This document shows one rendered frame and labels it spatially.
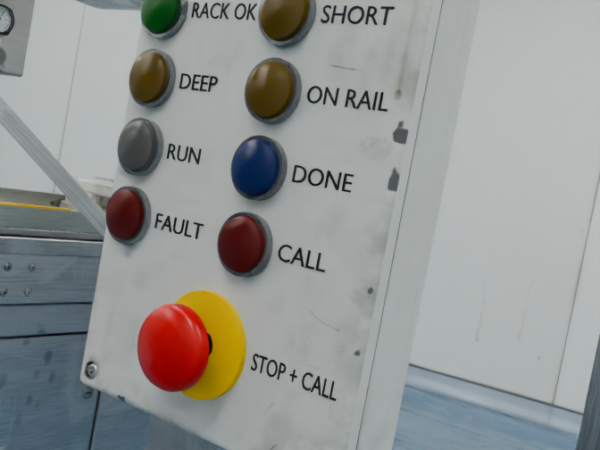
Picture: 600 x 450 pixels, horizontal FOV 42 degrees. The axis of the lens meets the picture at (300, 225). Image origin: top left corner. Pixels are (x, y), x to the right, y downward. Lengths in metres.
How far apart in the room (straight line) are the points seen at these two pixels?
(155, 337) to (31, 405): 0.99
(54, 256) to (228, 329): 0.87
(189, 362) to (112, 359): 0.08
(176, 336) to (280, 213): 0.07
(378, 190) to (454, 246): 3.90
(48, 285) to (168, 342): 0.88
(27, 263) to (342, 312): 0.90
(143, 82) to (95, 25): 5.28
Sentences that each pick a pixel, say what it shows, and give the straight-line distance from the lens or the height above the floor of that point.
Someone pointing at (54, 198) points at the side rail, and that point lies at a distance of 1.54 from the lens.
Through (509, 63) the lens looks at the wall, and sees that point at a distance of 4.28.
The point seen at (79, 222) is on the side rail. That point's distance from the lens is 1.23.
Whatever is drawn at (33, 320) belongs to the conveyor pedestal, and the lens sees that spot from 1.28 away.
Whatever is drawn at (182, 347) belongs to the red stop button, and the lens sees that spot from 0.35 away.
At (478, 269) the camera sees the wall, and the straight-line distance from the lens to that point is 4.20.
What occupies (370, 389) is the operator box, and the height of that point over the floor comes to 0.87.
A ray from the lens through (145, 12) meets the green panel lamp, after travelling 0.42.
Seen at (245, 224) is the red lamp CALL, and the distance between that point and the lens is 0.35.
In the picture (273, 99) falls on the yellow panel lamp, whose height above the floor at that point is 0.99.
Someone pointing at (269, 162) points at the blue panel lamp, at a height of 0.96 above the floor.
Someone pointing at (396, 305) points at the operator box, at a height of 0.91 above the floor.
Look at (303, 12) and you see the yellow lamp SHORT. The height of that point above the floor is 1.03.
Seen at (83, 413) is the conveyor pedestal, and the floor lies 0.50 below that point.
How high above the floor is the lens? 0.96
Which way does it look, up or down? 3 degrees down
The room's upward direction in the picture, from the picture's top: 11 degrees clockwise
